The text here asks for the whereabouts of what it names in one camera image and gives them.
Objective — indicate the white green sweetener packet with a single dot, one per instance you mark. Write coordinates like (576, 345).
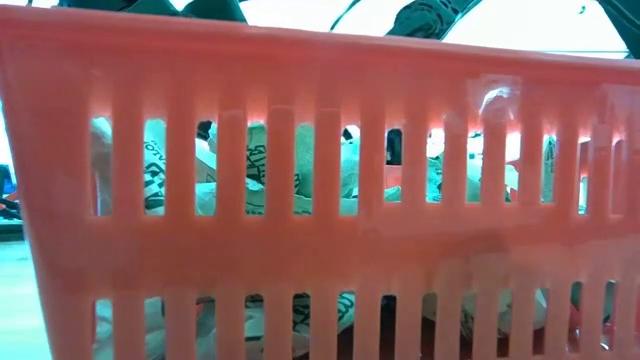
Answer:
(301, 320)
(434, 175)
(346, 312)
(304, 170)
(256, 165)
(155, 170)
(548, 170)

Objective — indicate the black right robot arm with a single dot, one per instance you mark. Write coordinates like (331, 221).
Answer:
(622, 22)

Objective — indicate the red slotted plastic basket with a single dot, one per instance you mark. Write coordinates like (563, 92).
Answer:
(320, 250)

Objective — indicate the black aluminium table frame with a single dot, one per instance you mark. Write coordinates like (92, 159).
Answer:
(10, 230)

